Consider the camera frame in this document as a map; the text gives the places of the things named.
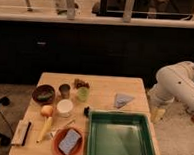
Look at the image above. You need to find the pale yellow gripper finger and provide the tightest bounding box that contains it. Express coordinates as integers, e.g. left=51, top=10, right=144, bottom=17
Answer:
left=151, top=107, right=165, bottom=123

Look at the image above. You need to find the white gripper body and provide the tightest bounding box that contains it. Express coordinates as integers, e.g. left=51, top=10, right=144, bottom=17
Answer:
left=147, top=84, right=174, bottom=108

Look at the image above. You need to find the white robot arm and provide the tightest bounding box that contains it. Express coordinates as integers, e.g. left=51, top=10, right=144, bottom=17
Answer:
left=147, top=61, right=194, bottom=123

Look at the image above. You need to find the light green plastic cup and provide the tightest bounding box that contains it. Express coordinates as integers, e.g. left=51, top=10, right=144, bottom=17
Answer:
left=77, top=87, right=90, bottom=102

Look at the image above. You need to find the white paper cup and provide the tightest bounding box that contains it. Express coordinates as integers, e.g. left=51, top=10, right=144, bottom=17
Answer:
left=56, top=99, right=74, bottom=117

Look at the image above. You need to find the grey metal cup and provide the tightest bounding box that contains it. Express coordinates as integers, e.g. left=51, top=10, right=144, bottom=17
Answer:
left=59, top=84, right=71, bottom=99

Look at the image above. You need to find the green plastic tray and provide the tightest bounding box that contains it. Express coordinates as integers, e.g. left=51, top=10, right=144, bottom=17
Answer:
left=86, top=111, right=155, bottom=155

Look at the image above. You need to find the small black object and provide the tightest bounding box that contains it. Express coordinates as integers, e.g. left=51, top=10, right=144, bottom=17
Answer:
left=84, top=106, right=90, bottom=117

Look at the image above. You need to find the brown grape bunch toy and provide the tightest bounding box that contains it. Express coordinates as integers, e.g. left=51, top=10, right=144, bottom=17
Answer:
left=74, top=79, right=90, bottom=89

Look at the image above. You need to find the orange plastic bowl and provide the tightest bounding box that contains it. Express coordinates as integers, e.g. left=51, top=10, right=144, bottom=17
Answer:
left=51, top=127, right=84, bottom=155

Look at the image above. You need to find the blue sponge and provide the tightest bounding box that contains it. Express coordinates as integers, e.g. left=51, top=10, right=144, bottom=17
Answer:
left=59, top=128, right=81, bottom=155

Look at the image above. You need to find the metal fork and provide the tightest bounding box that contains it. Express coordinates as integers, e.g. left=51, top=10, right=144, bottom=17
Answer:
left=50, top=119, right=75, bottom=138

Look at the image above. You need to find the yellow banana toy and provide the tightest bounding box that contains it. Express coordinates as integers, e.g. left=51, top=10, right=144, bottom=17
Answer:
left=37, top=117, right=53, bottom=143

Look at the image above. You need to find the orange round fruit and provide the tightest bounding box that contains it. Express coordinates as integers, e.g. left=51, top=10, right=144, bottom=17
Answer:
left=41, top=105, right=53, bottom=118

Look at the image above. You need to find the dark brown bowl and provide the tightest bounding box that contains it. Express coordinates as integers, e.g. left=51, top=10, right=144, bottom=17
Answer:
left=32, top=84, right=55, bottom=105

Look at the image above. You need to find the wooden block brush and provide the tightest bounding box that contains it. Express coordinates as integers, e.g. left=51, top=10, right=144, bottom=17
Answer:
left=12, top=120, right=31, bottom=146

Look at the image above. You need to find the black chair base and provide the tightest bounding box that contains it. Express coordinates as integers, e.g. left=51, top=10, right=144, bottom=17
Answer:
left=0, top=97, right=13, bottom=147

